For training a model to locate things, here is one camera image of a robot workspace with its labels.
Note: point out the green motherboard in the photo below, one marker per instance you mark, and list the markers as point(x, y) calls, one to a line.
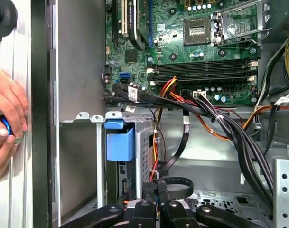
point(172, 54)

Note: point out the white board connector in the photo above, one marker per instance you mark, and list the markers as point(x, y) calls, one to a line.
point(199, 94)

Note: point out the dark square CPU socket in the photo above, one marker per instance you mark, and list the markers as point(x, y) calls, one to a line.
point(189, 38)

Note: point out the black pole with round foot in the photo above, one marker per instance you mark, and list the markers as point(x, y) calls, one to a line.
point(4, 14)

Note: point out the hard disk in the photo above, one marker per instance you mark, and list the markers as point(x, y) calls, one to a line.
point(120, 147)

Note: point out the metal disk bay cage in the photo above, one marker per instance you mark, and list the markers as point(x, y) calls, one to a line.
point(144, 142)

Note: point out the black PC case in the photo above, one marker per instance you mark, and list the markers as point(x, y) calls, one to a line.
point(40, 95)

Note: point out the person's left hand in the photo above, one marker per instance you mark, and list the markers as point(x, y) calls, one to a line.
point(9, 95)

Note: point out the black RAM slot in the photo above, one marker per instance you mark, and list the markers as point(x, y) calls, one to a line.
point(201, 63)
point(201, 74)
point(201, 69)
point(201, 80)

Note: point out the metal socket cover frame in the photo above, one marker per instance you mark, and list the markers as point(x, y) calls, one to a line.
point(259, 14)

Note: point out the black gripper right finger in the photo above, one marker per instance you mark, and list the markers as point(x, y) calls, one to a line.
point(176, 213)

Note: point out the small black chipset chip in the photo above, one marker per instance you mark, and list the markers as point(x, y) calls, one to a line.
point(131, 56)

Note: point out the white expansion slot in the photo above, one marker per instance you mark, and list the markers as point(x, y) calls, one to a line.
point(124, 19)

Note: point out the black expansion slot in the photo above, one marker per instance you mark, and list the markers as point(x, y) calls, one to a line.
point(115, 23)

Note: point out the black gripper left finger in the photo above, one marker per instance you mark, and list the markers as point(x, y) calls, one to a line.
point(144, 213)

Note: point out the blue SATA port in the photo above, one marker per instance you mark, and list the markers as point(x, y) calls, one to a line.
point(125, 78)

